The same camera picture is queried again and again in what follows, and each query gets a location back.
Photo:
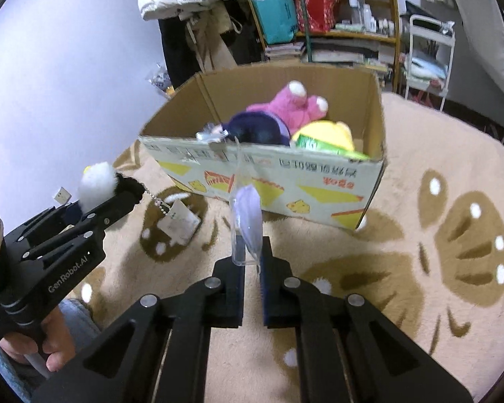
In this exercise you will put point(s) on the white softbox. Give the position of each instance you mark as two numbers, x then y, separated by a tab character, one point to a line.
483	29

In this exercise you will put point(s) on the dark navy plush toy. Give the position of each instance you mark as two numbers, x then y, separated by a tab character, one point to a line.
256	128

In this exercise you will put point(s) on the teal bag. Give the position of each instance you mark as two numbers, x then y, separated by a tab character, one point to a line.
275	16

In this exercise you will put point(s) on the black coat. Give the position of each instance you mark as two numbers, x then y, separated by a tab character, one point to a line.
176	54

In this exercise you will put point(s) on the person's left hand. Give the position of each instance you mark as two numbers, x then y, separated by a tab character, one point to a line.
59	344

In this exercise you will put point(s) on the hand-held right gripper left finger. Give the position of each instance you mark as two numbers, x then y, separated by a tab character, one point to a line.
235	298

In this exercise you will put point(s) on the wall socket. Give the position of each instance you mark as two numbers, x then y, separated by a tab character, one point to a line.
62	195

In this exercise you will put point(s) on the brown cardboard box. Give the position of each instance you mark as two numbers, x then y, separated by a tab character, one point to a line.
319	193

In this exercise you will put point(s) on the white trolley cart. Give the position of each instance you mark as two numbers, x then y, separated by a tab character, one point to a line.
449	63

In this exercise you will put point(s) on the clear plastic packet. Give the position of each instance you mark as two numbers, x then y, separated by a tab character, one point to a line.
212	134

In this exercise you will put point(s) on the person's jeans leg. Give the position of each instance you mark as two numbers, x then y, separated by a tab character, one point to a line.
82	323

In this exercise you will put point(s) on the green snack packet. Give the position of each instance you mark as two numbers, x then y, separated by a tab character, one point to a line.
323	147

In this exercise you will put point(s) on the beige coat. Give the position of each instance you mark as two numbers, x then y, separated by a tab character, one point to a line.
210	46

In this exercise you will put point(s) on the clear bag of small things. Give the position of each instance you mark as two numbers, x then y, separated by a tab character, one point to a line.
159	79

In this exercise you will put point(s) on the group of white cosmetic bottles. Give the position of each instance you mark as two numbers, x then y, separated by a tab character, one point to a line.
369	19

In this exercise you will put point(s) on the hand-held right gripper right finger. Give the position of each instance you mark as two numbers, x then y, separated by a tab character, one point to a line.
266	298

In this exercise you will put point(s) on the wooden shelf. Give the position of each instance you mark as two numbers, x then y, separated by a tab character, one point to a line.
392	8

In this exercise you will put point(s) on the stack of old books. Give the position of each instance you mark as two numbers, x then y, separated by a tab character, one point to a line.
285	50

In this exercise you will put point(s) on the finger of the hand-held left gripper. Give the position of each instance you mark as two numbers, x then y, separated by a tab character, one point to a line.
105	214
46	224

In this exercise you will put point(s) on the red gift bag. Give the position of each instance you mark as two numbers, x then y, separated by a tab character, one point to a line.
319	8

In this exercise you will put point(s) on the yellow plush toy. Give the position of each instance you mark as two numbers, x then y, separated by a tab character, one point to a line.
332	132

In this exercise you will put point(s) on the green pole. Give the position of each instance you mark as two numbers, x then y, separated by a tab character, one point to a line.
305	16

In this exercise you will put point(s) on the pile of books and papers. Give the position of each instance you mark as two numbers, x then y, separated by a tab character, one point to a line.
353	56

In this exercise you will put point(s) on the clear plastic charm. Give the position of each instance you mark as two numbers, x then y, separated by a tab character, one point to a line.
248	214

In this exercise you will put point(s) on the pink plush toy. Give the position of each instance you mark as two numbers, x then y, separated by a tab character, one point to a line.
292	107

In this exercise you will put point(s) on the blue white cloth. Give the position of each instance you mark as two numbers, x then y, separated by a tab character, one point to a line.
428	69

